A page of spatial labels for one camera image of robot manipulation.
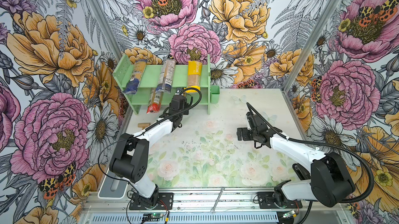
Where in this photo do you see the small board right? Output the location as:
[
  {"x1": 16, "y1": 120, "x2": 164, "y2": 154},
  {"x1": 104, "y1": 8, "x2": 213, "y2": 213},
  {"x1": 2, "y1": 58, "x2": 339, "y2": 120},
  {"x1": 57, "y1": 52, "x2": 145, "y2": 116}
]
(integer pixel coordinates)
[{"x1": 282, "y1": 210, "x2": 297, "y2": 218}]

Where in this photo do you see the green wooden shelf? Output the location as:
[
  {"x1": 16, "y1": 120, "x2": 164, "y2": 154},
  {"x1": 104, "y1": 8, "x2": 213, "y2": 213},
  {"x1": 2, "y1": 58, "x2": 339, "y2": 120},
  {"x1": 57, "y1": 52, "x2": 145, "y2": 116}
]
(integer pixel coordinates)
[{"x1": 113, "y1": 54, "x2": 211, "y2": 114}]

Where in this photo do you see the spaghetti bag with blue end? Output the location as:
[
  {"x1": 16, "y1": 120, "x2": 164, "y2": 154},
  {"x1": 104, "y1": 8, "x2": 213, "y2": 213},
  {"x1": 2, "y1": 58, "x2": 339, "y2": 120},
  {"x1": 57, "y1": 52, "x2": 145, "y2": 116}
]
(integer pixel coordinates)
[{"x1": 123, "y1": 59, "x2": 147, "y2": 95}]

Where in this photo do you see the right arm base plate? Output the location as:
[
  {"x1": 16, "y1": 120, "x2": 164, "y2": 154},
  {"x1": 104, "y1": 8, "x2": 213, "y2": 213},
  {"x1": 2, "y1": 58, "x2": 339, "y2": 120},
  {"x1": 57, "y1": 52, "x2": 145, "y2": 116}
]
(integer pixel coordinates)
[{"x1": 252, "y1": 191, "x2": 302, "y2": 209}]

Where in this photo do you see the spaghetti bag with white label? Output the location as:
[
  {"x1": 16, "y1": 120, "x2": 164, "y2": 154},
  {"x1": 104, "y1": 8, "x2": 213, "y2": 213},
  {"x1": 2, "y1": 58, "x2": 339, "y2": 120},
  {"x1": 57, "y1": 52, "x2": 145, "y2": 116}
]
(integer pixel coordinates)
[{"x1": 155, "y1": 59, "x2": 176, "y2": 93}]

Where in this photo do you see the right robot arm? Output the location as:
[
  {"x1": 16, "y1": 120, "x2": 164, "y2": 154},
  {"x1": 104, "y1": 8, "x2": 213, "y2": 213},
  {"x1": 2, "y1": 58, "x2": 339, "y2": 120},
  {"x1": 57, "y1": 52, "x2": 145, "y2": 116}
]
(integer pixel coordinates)
[{"x1": 237, "y1": 112, "x2": 355, "y2": 207}]

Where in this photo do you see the green circuit board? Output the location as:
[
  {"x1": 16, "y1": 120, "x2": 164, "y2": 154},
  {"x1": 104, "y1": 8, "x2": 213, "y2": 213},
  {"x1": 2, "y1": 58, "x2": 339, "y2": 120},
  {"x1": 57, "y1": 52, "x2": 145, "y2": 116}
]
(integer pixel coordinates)
[{"x1": 141, "y1": 213, "x2": 166, "y2": 224}]

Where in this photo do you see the yellow spaghetti bag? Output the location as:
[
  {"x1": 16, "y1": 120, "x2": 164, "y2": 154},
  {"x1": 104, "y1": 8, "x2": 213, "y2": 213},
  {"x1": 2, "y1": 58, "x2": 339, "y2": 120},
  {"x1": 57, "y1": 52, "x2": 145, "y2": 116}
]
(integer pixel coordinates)
[{"x1": 187, "y1": 61, "x2": 203, "y2": 90}]

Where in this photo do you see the metal rod on rail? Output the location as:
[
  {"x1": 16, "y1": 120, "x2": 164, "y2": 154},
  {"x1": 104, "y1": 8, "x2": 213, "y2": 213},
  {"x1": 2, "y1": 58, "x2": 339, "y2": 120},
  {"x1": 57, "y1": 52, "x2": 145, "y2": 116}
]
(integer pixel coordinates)
[{"x1": 211, "y1": 187, "x2": 225, "y2": 213}]

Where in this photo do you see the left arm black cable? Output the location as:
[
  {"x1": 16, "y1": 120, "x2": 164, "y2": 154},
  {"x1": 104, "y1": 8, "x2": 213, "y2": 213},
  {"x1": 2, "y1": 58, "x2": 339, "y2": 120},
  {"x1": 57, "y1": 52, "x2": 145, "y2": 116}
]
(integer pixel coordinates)
[{"x1": 97, "y1": 86, "x2": 203, "y2": 181}]

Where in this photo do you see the red spaghetti bag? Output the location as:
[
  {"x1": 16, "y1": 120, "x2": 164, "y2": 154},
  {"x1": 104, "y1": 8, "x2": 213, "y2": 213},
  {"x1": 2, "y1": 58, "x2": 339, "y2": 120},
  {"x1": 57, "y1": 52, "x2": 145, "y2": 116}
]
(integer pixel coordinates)
[{"x1": 147, "y1": 88, "x2": 163, "y2": 114}]

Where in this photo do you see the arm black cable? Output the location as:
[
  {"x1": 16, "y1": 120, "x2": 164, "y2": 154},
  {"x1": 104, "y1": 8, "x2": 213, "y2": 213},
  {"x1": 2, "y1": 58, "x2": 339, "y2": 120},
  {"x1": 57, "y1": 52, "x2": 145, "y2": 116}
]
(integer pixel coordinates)
[
  {"x1": 246, "y1": 102, "x2": 375, "y2": 224},
  {"x1": 97, "y1": 86, "x2": 203, "y2": 181}
]

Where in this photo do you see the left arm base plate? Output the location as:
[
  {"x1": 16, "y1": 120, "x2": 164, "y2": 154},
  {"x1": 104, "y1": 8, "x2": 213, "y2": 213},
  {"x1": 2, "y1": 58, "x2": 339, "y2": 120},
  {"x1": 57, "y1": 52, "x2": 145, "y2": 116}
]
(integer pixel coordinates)
[{"x1": 128, "y1": 192, "x2": 174, "y2": 210}]

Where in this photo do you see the small wooden mallet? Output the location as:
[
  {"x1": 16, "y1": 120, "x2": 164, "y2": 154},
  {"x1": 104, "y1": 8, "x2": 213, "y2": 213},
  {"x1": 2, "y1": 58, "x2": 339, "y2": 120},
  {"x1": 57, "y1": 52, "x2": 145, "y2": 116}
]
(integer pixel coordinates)
[{"x1": 137, "y1": 123, "x2": 151, "y2": 129}]

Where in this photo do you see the black stapler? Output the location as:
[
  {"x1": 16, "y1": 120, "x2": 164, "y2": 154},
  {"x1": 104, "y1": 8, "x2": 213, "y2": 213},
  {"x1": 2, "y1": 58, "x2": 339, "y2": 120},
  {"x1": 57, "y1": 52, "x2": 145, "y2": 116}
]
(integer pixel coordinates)
[{"x1": 292, "y1": 163, "x2": 311, "y2": 180}]

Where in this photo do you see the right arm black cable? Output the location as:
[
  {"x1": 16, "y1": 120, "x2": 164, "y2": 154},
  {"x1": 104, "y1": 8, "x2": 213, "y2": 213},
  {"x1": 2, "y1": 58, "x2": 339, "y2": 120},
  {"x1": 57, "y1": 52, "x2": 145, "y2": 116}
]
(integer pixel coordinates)
[{"x1": 246, "y1": 102, "x2": 375, "y2": 224}]

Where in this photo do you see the white grey bin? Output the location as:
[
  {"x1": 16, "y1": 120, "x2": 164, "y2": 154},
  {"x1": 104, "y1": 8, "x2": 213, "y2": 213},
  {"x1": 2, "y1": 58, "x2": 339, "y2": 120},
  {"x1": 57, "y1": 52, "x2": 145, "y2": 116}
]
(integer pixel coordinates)
[{"x1": 98, "y1": 169, "x2": 128, "y2": 200}]

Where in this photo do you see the green cup on shelf side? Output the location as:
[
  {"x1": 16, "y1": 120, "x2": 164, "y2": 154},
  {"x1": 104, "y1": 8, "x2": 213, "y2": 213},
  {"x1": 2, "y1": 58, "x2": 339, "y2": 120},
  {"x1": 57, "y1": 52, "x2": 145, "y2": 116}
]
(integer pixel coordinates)
[{"x1": 210, "y1": 85, "x2": 220, "y2": 104}]

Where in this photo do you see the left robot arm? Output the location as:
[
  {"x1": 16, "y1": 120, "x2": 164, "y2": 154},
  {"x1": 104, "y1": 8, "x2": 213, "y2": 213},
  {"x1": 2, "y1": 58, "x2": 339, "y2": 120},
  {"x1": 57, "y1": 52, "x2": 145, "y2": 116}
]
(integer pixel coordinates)
[{"x1": 109, "y1": 89, "x2": 196, "y2": 208}]

